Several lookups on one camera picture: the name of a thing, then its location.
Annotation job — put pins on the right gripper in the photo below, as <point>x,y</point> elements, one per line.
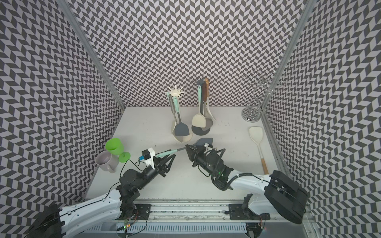
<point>193,153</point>

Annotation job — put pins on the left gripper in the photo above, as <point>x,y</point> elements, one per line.
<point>162,161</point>

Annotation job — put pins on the grey spatula mint handle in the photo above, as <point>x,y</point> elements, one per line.
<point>200,142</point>

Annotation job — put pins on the grey turner mint handle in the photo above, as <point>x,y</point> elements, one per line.
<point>181,129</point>

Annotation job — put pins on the cream spatula wooden handle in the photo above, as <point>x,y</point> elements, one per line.
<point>256,135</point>

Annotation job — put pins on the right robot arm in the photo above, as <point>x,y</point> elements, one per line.
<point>274,193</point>

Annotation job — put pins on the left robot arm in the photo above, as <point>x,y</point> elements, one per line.
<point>69,221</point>

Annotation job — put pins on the dark grey utensil rack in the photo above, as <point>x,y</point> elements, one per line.
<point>209,123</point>

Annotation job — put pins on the cream utensil rack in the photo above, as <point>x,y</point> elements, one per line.
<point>176,92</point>

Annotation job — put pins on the green plastic goblet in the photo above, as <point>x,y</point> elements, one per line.
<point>116,147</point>

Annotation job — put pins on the grey ceramic mug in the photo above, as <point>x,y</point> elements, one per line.
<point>107,161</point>

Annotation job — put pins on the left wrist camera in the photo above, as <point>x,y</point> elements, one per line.
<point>147,157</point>

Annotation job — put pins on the cream turner mint handle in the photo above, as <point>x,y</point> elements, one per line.
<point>199,120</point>

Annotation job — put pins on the cream spoon brown handle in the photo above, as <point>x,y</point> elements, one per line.
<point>207,82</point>

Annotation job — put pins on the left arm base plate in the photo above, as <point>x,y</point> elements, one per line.
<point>141,210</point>

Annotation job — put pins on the aluminium front rail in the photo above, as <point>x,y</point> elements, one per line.
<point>203,217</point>

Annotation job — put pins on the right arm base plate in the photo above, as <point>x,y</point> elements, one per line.
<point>237,212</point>

